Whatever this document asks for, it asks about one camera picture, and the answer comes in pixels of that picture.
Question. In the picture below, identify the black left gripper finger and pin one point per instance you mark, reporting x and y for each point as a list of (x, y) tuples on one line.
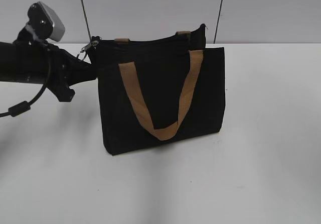
[(75, 77), (75, 64)]

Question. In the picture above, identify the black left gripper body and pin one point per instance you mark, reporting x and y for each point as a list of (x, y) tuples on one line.
[(44, 64)]

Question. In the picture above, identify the black tote bag tan handles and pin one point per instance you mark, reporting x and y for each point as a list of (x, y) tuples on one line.
[(157, 92)]

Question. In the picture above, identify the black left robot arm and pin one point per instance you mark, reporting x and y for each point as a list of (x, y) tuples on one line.
[(10, 64)]

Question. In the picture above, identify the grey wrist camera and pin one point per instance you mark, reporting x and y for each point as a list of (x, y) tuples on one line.
[(44, 22)]

